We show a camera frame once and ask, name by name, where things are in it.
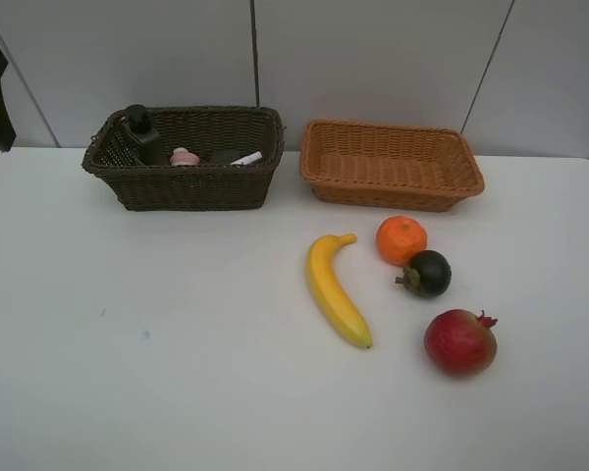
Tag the orange mandarin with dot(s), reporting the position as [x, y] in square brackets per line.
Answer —
[399, 238]

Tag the white marker pink cap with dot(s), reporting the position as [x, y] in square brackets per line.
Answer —
[248, 159]

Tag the red pomegranate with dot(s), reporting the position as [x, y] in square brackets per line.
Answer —
[461, 343]

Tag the pink bottle white cap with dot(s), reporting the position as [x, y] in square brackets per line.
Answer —
[183, 157]

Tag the black whiteboard eraser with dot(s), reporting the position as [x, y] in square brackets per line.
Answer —
[225, 157]

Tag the black plastic bottle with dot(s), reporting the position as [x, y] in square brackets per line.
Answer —
[147, 141]

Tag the yellow banana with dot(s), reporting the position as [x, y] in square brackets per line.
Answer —
[329, 294]

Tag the dark purple mangosteen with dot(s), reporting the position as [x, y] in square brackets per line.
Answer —
[427, 274]

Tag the dark brown wicker basket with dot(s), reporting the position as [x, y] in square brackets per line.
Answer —
[202, 130]

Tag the orange wicker basket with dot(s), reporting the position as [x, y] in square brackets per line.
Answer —
[400, 167]

